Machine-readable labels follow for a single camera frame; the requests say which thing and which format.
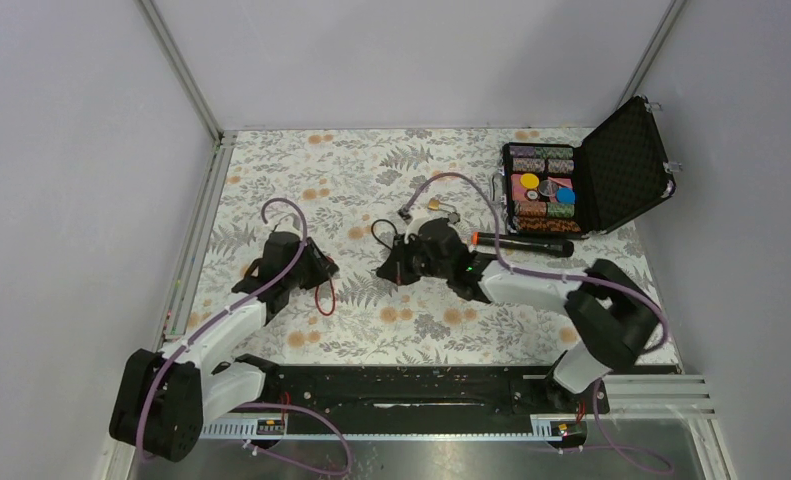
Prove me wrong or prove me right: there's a floral tablecloth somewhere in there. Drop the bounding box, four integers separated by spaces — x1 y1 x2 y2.
193 127 681 367

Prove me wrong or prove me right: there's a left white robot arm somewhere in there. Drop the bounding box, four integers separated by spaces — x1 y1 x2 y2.
108 231 339 462

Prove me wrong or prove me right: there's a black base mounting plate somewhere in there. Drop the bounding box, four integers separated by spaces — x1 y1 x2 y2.
256 365 610 436

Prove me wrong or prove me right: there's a yellow poker chip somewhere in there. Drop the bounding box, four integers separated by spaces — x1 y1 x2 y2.
519 173 540 190

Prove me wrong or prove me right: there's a black poker chip case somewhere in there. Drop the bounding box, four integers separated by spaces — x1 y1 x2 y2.
499 95 677 239

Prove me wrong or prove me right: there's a black cable lock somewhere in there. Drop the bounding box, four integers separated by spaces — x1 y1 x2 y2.
370 219 400 253

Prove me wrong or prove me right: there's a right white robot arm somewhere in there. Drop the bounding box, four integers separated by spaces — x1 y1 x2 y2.
376 219 661 412

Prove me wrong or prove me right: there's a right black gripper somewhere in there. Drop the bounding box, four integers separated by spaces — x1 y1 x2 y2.
378 231 452 285

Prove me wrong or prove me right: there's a red padlock with keys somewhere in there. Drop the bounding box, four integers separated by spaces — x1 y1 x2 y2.
313 278 337 317

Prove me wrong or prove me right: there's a blue poker chip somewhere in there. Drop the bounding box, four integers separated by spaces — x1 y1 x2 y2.
555 188 576 205

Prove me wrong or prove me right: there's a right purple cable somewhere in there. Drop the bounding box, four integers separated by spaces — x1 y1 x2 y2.
401 172 676 477

